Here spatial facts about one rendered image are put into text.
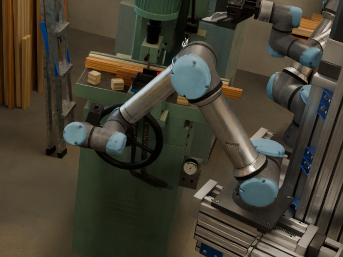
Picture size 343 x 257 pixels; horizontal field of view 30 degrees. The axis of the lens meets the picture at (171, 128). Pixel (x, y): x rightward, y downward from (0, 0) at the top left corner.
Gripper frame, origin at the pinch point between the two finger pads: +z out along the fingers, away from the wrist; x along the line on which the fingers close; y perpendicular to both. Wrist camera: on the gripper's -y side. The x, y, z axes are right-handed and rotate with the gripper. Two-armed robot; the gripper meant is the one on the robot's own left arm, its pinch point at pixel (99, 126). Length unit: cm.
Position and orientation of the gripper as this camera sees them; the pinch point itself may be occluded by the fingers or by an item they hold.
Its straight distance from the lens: 238.6
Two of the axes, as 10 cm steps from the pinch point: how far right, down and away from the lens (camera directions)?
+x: 9.6, 2.5, -1.0
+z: 1.1, -0.2, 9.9
